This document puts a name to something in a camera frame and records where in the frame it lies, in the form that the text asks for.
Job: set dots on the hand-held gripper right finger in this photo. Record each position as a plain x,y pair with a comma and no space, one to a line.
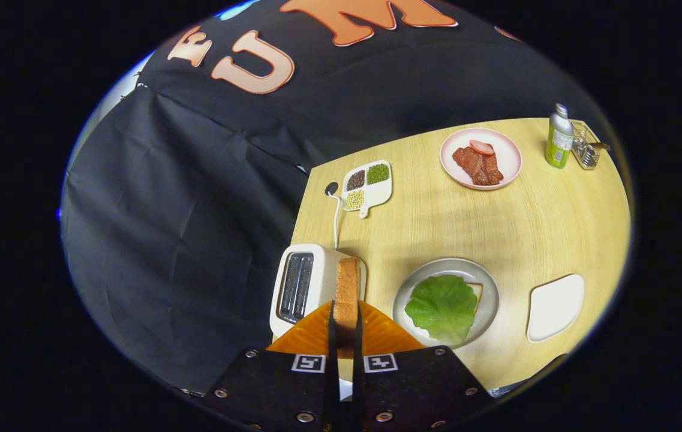
357,354

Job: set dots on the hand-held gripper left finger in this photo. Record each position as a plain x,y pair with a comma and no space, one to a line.
333,354

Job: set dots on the toasted bread slice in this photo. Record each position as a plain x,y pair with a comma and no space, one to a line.
346,294

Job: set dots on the green lettuce leaf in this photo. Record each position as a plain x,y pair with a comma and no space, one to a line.
441,309

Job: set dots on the cream white toaster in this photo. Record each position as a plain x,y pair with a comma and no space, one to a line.
323,270

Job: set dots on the grey round plate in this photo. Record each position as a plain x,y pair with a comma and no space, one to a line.
436,267

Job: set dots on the white bread slice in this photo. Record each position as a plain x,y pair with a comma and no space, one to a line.
477,293

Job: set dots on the white divided bean tray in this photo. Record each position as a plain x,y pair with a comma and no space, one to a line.
376,193

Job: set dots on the white squarish dish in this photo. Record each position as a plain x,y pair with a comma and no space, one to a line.
556,309

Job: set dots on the brown meat slices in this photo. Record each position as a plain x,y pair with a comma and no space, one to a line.
478,168

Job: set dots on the red sausage slice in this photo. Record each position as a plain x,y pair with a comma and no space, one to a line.
482,147

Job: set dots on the pink plate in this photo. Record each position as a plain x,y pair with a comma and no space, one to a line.
510,157

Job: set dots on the silver and green bottle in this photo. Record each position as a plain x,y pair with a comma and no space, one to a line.
559,141

